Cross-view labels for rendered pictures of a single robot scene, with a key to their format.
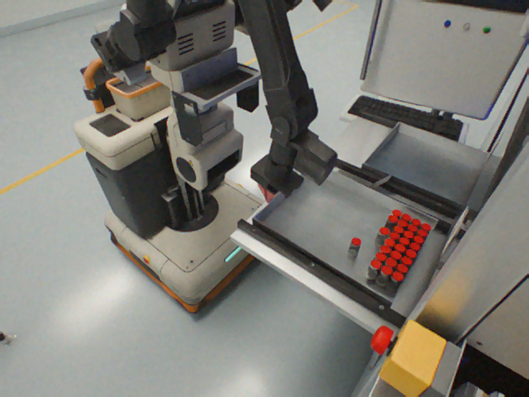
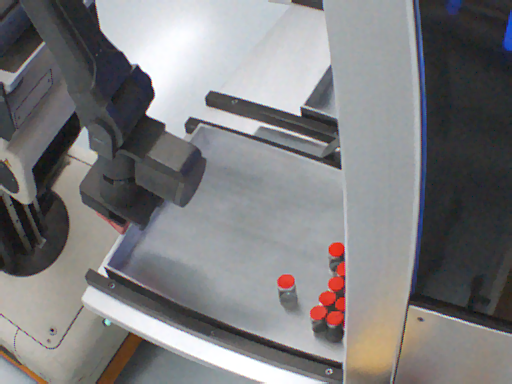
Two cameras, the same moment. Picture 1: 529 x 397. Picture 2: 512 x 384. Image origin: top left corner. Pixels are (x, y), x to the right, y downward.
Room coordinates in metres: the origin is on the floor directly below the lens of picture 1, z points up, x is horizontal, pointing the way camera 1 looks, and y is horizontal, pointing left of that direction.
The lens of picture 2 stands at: (-0.19, -0.15, 1.85)
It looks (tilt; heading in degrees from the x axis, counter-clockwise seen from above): 51 degrees down; 357
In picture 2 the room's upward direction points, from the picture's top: 10 degrees counter-clockwise
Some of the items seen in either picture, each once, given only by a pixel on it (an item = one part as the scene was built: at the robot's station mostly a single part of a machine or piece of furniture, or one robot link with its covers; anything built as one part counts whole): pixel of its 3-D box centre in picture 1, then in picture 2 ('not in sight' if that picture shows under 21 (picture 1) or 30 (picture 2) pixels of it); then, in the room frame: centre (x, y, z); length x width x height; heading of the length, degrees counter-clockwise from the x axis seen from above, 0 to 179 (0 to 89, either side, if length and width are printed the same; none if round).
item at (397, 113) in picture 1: (404, 116); not in sight; (1.10, -0.53, 0.82); 0.40 x 0.14 x 0.02; 60
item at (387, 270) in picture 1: (399, 251); (364, 277); (0.42, -0.29, 0.90); 0.18 x 0.02 x 0.05; 142
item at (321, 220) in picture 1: (343, 223); (268, 247); (0.50, -0.18, 0.90); 0.34 x 0.26 x 0.04; 52
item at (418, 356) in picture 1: (416, 361); not in sight; (0.16, -0.21, 1.00); 0.08 x 0.07 x 0.07; 52
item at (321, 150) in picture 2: (362, 174); (301, 133); (0.66, -0.26, 0.91); 0.14 x 0.03 x 0.06; 53
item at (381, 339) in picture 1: (385, 341); not in sight; (0.19, -0.18, 0.99); 0.04 x 0.04 x 0.04; 52
